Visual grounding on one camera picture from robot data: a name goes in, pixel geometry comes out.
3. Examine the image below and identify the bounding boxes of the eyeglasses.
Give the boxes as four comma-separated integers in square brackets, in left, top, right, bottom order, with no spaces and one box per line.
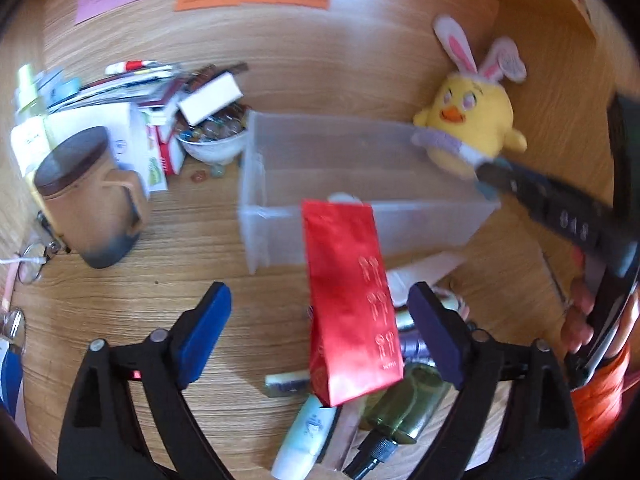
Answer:
[17,241,52,286]

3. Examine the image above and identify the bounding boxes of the pink pen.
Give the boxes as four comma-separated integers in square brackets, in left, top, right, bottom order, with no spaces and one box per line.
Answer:
[1,260,20,313]

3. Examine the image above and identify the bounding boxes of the clear plastic box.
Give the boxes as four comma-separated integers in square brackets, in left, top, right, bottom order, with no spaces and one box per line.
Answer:
[238,110,502,276]

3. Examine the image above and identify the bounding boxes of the dark green glass spray bottle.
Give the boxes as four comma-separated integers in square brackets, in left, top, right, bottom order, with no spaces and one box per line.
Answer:
[344,360,452,479]

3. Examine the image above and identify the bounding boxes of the brown mug with dark lid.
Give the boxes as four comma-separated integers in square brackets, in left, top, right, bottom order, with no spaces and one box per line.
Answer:
[32,126,151,269]

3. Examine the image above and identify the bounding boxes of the red foil packet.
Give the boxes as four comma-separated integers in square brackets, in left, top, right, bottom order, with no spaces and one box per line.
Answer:
[301,199,404,407]

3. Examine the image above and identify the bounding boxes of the small green tube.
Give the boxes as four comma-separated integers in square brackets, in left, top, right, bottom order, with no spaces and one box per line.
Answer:
[264,370,312,399]

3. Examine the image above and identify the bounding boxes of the white rectangular box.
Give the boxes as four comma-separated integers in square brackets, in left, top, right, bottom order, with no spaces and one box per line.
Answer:
[177,71,244,126]

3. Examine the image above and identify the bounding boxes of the pale green spray bottle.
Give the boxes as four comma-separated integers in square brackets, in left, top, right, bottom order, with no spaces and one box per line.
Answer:
[11,64,57,181]

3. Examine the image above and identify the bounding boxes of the white paper card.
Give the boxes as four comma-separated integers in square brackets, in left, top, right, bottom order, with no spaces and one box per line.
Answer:
[385,251,467,307]

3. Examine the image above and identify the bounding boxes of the white and blue tube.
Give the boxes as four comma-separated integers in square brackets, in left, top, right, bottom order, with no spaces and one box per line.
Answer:
[270,394,342,480]

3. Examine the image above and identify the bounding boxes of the white paper carton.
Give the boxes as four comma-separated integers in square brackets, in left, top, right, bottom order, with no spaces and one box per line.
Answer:
[47,102,171,196]

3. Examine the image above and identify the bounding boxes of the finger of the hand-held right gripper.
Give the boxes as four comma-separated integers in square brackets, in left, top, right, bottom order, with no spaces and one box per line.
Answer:
[477,157,636,276]

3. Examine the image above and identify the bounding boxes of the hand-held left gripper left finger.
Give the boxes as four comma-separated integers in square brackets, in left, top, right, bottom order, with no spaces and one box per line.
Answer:
[57,281,233,480]

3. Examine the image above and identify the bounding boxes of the purple bottle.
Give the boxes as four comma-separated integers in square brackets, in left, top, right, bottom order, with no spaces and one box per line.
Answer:
[395,329,433,363]

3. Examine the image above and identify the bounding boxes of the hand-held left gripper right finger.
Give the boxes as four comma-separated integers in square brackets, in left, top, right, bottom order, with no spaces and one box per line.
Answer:
[406,281,586,480]

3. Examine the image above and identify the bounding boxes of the red and white carton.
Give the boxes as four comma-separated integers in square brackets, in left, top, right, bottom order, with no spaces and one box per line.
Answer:
[146,122,187,177]

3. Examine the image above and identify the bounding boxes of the white bowl of marbles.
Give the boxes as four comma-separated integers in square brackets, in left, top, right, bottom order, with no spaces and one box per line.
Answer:
[175,104,249,166]

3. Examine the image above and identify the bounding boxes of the stack of papers and booklets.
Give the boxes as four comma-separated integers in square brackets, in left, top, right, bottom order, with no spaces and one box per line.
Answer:
[47,59,188,113]

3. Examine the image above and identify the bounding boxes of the person's right hand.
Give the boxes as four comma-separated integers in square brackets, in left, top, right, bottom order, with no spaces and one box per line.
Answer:
[560,277,597,357]

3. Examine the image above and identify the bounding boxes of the blue white packet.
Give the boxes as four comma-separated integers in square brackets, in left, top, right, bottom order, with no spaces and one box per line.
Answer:
[0,342,24,418]

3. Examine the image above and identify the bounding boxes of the person's right forearm orange sleeve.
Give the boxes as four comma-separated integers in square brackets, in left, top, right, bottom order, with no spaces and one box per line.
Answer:
[570,345,635,461]

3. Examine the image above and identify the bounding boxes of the yellow chick plush toy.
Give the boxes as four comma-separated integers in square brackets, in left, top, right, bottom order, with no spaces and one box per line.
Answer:
[412,15,529,179]

